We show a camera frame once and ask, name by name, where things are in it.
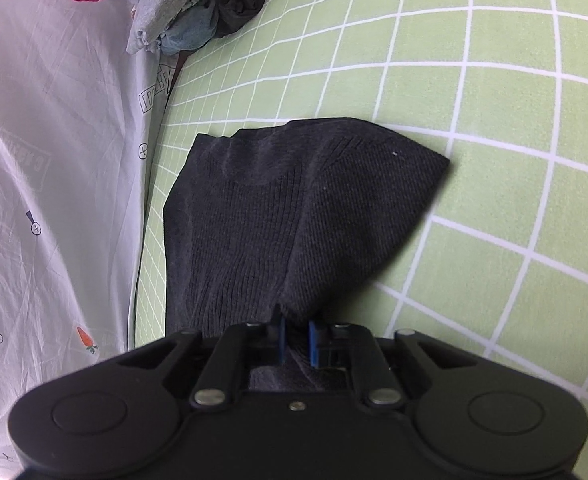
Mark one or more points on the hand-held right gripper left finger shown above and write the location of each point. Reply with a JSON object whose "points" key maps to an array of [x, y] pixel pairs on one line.
{"points": [[281, 335]]}

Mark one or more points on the black knit garment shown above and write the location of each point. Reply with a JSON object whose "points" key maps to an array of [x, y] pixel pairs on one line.
{"points": [[299, 210]]}

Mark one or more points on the grey carrot print sheet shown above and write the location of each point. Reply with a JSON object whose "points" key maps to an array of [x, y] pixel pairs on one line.
{"points": [[49, 110]]}

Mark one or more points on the pile of clothes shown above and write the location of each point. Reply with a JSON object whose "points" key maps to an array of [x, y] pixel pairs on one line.
{"points": [[184, 5]]}

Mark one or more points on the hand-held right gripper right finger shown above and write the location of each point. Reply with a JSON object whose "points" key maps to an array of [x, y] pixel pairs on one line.
{"points": [[315, 342]]}

